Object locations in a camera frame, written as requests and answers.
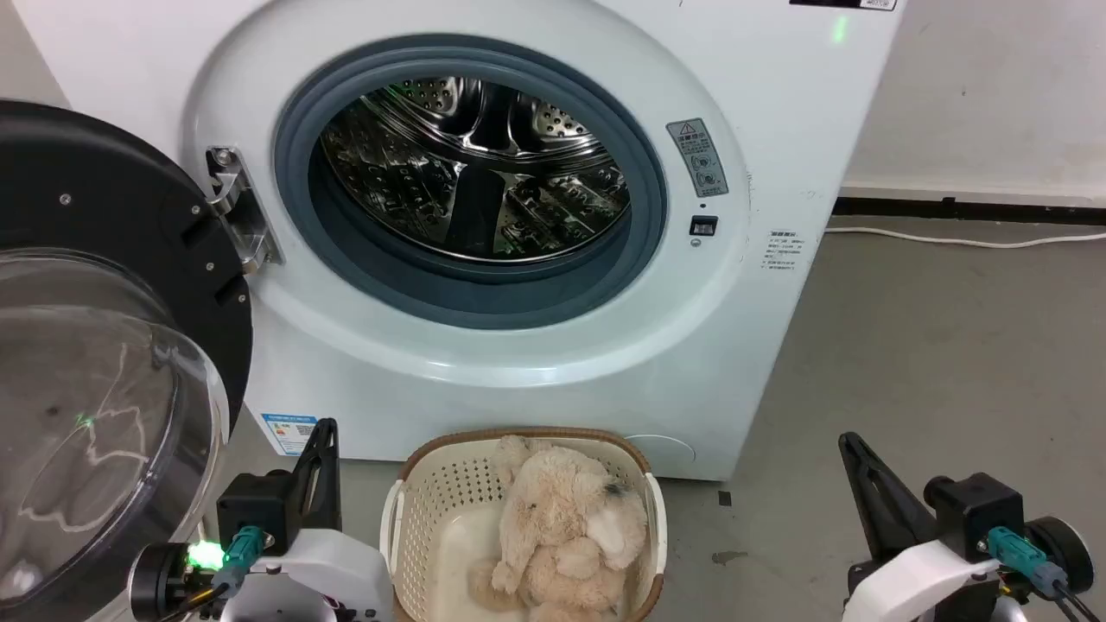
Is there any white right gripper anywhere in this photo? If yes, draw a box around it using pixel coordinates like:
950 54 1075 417
838 432 1007 622

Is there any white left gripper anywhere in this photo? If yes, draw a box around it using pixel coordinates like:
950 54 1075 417
223 419 395 622

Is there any white front-load washing machine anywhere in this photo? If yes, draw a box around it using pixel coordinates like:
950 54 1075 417
13 0 908 483

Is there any blue white energy label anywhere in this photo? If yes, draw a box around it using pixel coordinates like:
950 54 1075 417
261 413 319 457

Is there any beige laundry basket brown rim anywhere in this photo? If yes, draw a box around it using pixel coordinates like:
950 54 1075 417
380 428 668 622

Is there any round white filter cover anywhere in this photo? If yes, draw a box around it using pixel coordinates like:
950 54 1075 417
624 434 696 474

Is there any beige plush teddy bear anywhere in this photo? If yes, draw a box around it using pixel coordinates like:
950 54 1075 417
493 435 649 597

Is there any grey rubber door gasket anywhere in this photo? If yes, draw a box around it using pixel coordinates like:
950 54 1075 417
274 35 668 331

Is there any metal door hinge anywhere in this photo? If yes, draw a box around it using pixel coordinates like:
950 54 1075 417
206 147 284 276

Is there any stainless steel washer drum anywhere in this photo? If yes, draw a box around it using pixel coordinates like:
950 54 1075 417
320 76 632 264

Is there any open black washer door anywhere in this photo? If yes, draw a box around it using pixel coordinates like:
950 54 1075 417
0 99 254 622

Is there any grey warning sticker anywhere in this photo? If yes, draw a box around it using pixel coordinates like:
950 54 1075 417
665 118 729 199

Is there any teal plug left gripper cable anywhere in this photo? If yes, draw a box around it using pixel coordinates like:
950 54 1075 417
164 525 265 622

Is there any teal plug gripper cable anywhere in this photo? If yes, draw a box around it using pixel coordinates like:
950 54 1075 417
164 525 265 622
987 527 1085 622

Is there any teal plug right gripper cable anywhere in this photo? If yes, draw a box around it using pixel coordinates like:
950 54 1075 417
987 527 1085 622

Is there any white power cable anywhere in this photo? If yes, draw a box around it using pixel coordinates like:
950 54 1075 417
825 226 1106 250

